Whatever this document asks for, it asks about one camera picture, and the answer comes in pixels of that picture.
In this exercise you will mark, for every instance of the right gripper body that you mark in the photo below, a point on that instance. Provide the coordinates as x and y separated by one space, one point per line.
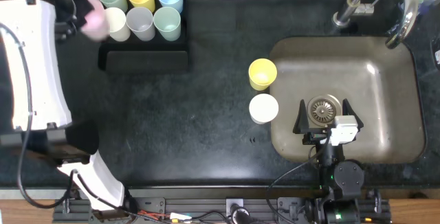
314 138

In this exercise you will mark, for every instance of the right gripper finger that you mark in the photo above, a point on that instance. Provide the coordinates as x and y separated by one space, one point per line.
354 112
301 119

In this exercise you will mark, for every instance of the white cup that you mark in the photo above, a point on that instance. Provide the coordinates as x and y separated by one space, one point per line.
119 26
263 108

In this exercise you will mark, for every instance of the pink cup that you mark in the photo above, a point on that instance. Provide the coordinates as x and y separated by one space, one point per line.
95 21

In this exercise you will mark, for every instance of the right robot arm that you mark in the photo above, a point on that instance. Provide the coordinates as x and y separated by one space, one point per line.
349 177

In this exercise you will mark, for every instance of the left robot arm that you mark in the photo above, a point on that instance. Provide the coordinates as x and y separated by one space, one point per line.
34 62

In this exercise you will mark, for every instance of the steel sink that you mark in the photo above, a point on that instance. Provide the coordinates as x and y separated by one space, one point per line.
378 97

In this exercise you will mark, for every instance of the steel tap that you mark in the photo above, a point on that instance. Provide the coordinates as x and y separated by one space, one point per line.
350 4

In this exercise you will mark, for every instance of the black tray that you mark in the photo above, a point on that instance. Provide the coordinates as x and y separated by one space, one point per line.
184 31
148 60

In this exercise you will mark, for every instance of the grey cup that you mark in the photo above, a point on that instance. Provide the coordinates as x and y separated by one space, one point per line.
140 23

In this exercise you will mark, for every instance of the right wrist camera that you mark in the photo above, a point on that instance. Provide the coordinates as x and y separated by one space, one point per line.
343 129

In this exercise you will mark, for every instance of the mounting rail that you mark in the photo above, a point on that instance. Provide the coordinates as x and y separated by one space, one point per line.
206 210

